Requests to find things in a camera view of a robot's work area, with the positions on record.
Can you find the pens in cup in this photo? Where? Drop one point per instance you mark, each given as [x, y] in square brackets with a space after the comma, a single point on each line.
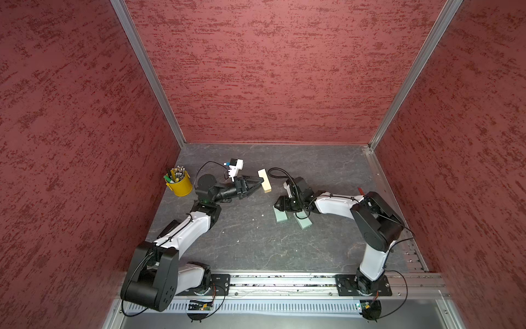
[175, 175]

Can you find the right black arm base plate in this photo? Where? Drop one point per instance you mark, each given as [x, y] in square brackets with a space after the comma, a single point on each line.
[351, 285]

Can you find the yellow pen cup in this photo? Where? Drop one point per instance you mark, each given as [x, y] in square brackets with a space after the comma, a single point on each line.
[182, 188]

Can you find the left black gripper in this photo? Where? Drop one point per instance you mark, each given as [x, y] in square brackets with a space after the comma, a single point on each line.
[242, 181]

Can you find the pale green box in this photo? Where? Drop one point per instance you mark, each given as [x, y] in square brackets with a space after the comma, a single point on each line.
[280, 216]

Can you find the front aluminium rail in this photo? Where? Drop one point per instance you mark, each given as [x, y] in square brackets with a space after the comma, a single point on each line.
[320, 285]

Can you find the right aluminium corner post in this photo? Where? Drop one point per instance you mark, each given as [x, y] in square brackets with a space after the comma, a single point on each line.
[438, 29]

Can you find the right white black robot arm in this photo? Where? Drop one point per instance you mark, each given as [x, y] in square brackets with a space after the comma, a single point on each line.
[376, 220]

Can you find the aluminium corner post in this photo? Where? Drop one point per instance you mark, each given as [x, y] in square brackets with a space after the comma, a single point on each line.
[126, 21]
[438, 29]

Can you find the left aluminium corner post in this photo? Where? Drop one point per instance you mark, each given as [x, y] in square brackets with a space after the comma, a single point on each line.
[126, 21]

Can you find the pale green lift-off lid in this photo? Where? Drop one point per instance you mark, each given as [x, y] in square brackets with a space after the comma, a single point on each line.
[303, 220]

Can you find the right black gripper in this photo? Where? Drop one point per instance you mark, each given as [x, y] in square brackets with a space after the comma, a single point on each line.
[283, 204]

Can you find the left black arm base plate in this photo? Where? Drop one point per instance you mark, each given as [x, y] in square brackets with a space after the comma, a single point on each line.
[219, 286]

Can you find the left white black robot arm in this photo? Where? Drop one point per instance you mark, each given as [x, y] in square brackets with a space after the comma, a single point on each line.
[155, 276]

